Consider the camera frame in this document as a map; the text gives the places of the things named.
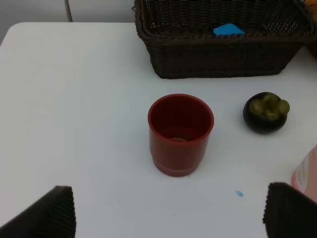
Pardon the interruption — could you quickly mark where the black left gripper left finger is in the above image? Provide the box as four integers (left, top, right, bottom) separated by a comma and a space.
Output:
0, 186, 76, 238

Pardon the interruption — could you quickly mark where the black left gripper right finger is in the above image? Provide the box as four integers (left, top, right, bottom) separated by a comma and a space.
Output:
263, 182, 317, 238

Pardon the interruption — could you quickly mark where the blue whiteboard eraser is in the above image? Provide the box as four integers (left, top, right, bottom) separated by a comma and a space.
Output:
213, 23, 245, 36

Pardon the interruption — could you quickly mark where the pink bottle white cap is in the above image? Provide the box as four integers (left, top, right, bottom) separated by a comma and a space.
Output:
291, 145, 317, 202

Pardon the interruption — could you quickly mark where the dark purple mangosteen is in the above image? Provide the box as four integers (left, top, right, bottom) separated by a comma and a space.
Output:
243, 92, 290, 134

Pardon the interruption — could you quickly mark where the red plastic cup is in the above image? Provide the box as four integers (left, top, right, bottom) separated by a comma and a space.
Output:
148, 94, 214, 177

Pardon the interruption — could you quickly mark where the dark brown wicker basket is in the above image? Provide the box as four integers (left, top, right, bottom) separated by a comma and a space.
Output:
134, 0, 317, 79

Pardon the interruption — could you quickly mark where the orange wicker basket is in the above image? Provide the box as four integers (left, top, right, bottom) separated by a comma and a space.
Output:
303, 0, 317, 60

